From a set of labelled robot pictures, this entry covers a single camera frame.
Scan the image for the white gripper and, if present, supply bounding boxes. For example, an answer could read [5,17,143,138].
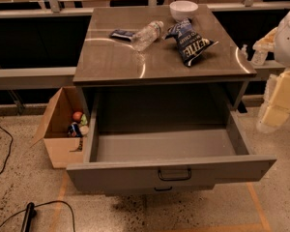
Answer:
[252,27,290,133]

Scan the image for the blue chip bag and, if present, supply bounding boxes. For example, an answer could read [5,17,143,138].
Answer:
[164,18,217,67]

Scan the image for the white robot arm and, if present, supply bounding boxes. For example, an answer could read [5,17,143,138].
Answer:
[251,11,290,133]

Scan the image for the open grey top drawer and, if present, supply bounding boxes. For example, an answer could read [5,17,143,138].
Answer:
[67,90,276,194]

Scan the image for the clear sanitizer pump bottle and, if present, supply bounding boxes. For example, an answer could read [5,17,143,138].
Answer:
[251,49,268,66]

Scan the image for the small clear pump bottle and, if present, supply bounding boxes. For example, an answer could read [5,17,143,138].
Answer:
[241,44,248,59]

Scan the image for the white bowl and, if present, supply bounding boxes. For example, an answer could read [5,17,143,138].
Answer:
[169,0,198,21]

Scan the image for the clear plastic water bottle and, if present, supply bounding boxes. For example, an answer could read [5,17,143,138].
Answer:
[131,21,164,51]

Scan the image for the grey metal cabinet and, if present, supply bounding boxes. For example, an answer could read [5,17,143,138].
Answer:
[73,5,256,105]

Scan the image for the small dark blue snack packet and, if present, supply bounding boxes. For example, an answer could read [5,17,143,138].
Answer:
[109,29,134,42]

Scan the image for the green item in box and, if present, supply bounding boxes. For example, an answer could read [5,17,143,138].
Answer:
[80,114,88,126]

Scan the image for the red apple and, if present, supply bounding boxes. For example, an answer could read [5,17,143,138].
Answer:
[72,111,83,122]

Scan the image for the blue soda can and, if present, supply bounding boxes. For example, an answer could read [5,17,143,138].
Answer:
[68,123,82,137]

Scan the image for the brown cardboard box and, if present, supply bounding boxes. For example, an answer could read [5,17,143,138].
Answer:
[31,86,83,168]

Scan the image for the black top drawer handle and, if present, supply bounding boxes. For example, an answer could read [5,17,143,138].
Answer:
[158,168,192,182]

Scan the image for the black drawer handle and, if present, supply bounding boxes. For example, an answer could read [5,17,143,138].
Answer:
[158,168,192,182]
[154,187,173,192]

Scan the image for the black lower drawer handle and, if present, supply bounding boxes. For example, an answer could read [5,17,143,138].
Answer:
[154,187,173,192]

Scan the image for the grey metal shelf rail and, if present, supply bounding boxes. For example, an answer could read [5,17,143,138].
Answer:
[0,67,76,90]

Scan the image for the black plug with cable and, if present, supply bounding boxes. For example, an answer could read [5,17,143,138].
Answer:
[0,200,76,232]

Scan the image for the black cable on floor left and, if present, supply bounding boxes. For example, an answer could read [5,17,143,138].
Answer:
[0,115,15,181]

